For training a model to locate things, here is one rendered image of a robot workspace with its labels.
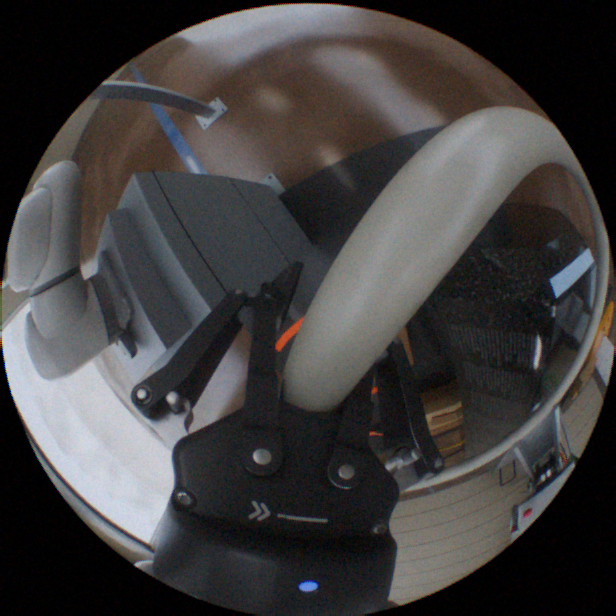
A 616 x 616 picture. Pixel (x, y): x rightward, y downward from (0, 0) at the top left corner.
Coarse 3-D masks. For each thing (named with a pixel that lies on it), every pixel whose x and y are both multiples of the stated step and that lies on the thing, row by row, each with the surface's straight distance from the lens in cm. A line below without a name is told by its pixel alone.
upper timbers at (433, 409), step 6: (450, 396) 158; (432, 402) 157; (438, 402) 156; (444, 402) 155; (450, 402) 155; (426, 408) 154; (432, 408) 154; (438, 408) 153; (444, 408) 153; (450, 408) 155; (426, 414) 152; (432, 414) 153; (438, 414) 156; (432, 426) 168; (438, 426) 171
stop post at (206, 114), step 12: (108, 84) 112; (120, 84) 114; (132, 84) 118; (144, 84) 124; (96, 96) 113; (108, 96) 115; (120, 96) 116; (132, 96) 118; (144, 96) 121; (156, 96) 124; (168, 96) 127; (180, 96) 130; (180, 108) 136; (192, 108) 140; (204, 108) 145; (216, 108) 154; (204, 120) 155
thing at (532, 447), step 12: (552, 420) 59; (540, 432) 60; (552, 432) 68; (516, 444) 47; (528, 444) 61; (540, 444) 68; (552, 444) 78; (528, 456) 69; (540, 456) 79; (528, 468) 67
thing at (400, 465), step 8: (416, 448) 10; (392, 456) 10; (400, 456) 10; (408, 456) 10; (416, 456) 10; (392, 464) 10; (400, 464) 10; (408, 464) 10; (392, 472) 10; (400, 472) 10; (408, 472) 10; (416, 472) 11; (400, 480) 10; (408, 480) 10; (416, 480) 10; (424, 480) 11; (400, 488) 10
